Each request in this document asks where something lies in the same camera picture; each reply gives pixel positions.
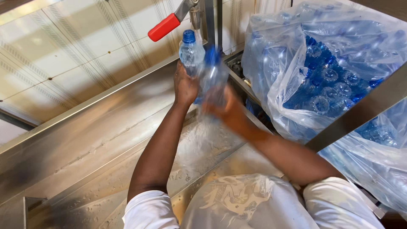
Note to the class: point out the person's left hand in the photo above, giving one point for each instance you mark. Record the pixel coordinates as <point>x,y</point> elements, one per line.
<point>184,87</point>

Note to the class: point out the person's right hand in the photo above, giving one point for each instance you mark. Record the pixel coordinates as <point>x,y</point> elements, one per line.
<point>229,111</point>

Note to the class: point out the person's left fingers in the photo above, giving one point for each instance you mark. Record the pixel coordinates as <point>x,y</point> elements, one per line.
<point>182,68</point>

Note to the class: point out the clear bottle with blue cap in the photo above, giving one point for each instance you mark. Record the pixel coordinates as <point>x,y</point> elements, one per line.
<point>213,76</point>
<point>190,54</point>

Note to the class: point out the steel tap pipe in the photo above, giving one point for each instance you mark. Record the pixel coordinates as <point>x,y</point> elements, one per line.
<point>208,22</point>

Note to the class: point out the large plastic bag of bottles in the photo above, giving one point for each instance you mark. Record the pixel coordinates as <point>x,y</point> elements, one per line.
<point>327,86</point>

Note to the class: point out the person's white printed shirt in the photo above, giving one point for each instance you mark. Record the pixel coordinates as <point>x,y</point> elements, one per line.
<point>254,203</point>

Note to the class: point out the steel frame bar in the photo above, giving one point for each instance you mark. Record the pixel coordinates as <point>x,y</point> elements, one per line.
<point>359,111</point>

